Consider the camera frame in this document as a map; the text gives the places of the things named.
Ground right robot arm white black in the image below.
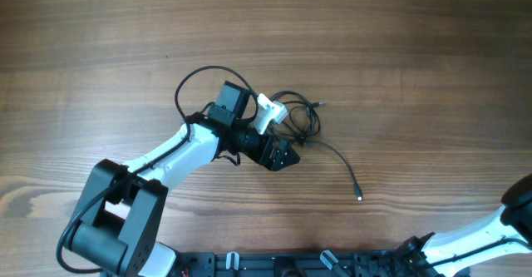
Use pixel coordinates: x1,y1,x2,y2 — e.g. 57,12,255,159
391,175,531,276

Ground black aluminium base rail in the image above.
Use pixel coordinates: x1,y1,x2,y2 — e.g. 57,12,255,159
101,250,470,277

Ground black USB cable bundle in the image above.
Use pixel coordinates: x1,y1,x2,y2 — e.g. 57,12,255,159
265,89,363,202

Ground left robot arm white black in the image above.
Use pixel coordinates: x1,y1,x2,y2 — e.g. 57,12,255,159
57,82,300,276

